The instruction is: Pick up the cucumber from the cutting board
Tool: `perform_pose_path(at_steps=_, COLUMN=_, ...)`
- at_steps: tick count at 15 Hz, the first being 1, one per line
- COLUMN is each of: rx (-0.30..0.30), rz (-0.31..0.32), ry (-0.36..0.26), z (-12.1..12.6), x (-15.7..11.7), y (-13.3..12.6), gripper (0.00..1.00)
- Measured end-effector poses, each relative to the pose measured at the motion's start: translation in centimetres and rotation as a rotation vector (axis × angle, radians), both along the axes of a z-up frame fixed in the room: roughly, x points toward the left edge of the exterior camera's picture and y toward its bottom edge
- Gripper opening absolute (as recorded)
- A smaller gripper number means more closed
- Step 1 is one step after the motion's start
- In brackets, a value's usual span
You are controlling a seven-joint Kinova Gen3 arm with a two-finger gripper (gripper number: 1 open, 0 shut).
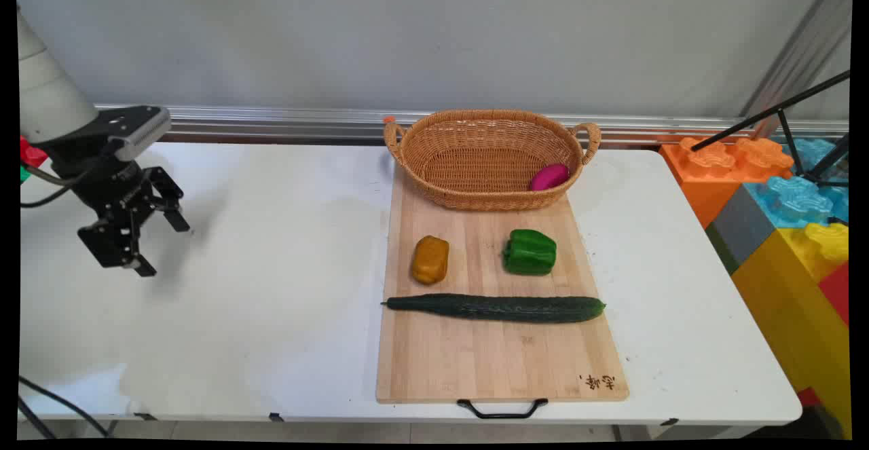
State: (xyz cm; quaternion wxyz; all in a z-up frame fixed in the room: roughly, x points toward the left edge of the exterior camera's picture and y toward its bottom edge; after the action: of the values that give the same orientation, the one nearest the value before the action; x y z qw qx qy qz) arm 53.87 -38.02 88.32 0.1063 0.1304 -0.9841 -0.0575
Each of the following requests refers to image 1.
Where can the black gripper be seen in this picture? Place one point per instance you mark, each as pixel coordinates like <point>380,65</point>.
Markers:
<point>105,182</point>

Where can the long dark green cucumber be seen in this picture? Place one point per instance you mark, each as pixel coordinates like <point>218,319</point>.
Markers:
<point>495,307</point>

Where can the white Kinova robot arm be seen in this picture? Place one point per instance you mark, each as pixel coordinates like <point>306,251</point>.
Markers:
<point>47,97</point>

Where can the green foam block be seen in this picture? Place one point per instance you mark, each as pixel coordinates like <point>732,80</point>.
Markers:
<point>23,174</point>

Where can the orange toy bell pepper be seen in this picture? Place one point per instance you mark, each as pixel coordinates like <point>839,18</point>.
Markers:
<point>430,260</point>

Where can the woven wicker basket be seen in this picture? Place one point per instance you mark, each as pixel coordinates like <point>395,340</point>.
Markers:
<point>475,165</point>

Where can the bamboo cutting board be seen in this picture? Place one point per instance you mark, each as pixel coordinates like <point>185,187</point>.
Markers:
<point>495,355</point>

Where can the green toy bell pepper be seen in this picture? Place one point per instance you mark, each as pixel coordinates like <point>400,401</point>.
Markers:
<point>530,252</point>

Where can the magenta toy vegetable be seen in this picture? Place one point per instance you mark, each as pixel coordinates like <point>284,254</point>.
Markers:
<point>548,177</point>

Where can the orange foam building block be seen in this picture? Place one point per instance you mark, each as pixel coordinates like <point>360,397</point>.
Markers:
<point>706,172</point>

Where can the grey foam building block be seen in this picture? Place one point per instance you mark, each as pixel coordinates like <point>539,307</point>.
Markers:
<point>740,229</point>

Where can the blue foam building block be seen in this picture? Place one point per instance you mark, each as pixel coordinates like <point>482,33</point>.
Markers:
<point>798,199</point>

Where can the black tripod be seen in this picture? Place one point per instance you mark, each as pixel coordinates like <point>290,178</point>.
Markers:
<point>801,144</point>

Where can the red foam building block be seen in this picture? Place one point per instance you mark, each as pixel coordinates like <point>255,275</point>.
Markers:
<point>836,290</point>

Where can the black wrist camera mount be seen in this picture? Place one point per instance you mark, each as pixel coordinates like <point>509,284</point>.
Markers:
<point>136,127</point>

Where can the aluminium rail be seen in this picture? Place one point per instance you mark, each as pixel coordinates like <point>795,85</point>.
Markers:
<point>305,123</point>

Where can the slanted aluminium post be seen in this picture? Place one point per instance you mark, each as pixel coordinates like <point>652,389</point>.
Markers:
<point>801,49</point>

